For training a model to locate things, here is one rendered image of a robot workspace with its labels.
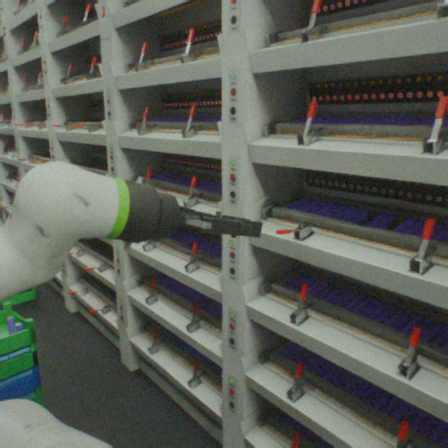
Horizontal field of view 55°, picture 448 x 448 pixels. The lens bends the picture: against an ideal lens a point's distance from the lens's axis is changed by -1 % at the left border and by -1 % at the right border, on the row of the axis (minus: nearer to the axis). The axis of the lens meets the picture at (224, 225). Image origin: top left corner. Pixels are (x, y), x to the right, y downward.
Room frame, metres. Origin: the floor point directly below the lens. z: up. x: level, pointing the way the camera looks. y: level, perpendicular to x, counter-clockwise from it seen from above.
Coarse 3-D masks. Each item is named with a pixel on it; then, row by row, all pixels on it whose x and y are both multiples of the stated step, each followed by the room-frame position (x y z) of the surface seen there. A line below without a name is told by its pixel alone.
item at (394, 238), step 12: (276, 216) 1.02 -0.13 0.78; (288, 216) 0.99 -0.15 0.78; (300, 216) 0.96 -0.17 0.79; (312, 216) 0.94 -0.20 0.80; (324, 216) 0.93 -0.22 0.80; (324, 228) 0.91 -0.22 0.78; (336, 228) 0.89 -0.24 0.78; (348, 228) 0.86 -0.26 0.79; (360, 228) 0.84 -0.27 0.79; (372, 228) 0.83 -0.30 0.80; (372, 240) 0.82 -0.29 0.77; (384, 240) 0.80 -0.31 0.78; (396, 240) 0.78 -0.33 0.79; (408, 240) 0.76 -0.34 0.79; (420, 240) 0.75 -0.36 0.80; (432, 240) 0.74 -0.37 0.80; (432, 252) 0.73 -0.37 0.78; (444, 252) 0.71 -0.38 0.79
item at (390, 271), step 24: (288, 192) 1.10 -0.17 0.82; (312, 192) 1.08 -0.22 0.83; (336, 192) 1.02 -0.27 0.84; (264, 216) 1.03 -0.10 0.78; (264, 240) 0.97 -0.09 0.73; (288, 240) 0.91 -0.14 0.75; (312, 240) 0.88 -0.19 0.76; (336, 240) 0.86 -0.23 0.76; (360, 240) 0.84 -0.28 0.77; (312, 264) 0.87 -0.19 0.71; (336, 264) 0.81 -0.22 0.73; (360, 264) 0.76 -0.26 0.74; (384, 264) 0.73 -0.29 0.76; (408, 264) 0.72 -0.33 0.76; (408, 288) 0.69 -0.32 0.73; (432, 288) 0.66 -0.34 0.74
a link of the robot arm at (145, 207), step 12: (132, 192) 0.62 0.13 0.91; (144, 192) 0.63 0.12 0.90; (156, 192) 0.65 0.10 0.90; (132, 204) 0.61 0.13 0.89; (144, 204) 0.62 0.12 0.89; (156, 204) 0.63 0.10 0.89; (132, 216) 0.60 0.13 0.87; (144, 216) 0.62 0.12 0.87; (156, 216) 0.63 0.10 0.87; (132, 228) 0.61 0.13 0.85; (144, 228) 0.62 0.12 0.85; (156, 228) 0.63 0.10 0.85; (132, 240) 0.63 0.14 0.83; (144, 240) 0.64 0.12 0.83
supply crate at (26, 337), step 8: (8, 304) 1.34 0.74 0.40; (0, 312) 1.34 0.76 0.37; (8, 312) 1.34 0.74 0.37; (0, 320) 1.34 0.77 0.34; (16, 320) 1.32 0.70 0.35; (24, 320) 1.27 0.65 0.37; (32, 320) 1.23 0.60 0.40; (0, 328) 1.31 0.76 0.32; (24, 328) 1.28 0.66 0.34; (32, 328) 1.22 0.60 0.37; (0, 336) 1.26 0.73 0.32; (8, 336) 1.17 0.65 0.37; (16, 336) 1.19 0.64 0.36; (24, 336) 1.20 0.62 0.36; (32, 336) 1.22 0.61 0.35; (0, 344) 1.15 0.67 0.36; (8, 344) 1.17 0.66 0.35; (16, 344) 1.18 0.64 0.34; (24, 344) 1.20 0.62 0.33; (0, 352) 1.15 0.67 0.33; (8, 352) 1.16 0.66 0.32
